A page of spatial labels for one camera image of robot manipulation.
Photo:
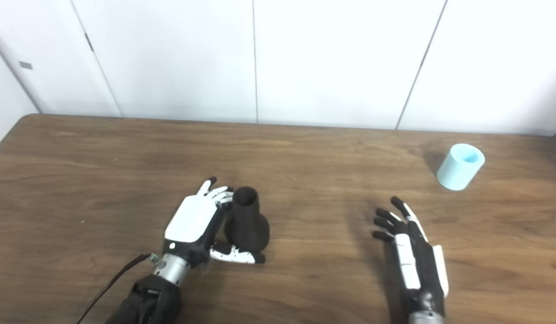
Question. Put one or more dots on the black flared nozzle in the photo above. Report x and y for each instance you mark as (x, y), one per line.
(247, 225)

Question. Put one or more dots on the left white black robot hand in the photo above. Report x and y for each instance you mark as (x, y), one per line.
(192, 220)

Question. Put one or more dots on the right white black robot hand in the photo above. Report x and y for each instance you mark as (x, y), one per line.
(415, 265)

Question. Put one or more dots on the light blue cylinder cup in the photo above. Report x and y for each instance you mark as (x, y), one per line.
(458, 168)

